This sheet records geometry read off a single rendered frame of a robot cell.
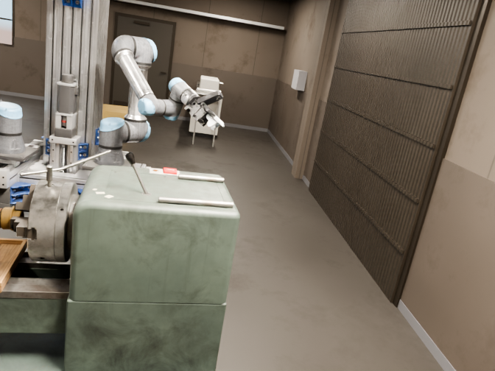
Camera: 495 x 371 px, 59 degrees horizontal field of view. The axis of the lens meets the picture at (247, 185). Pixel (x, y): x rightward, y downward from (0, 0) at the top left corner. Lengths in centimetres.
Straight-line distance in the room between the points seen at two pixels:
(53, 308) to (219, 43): 922
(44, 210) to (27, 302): 36
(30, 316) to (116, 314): 32
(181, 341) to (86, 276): 47
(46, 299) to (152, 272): 41
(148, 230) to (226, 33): 921
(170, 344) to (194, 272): 33
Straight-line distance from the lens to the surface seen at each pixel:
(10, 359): 206
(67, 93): 242
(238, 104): 1073
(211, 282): 174
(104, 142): 232
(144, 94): 207
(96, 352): 190
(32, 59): 1125
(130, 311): 179
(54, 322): 190
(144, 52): 233
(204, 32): 1061
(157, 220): 160
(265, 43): 1072
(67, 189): 177
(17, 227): 177
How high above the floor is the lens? 183
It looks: 17 degrees down
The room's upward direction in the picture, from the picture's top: 10 degrees clockwise
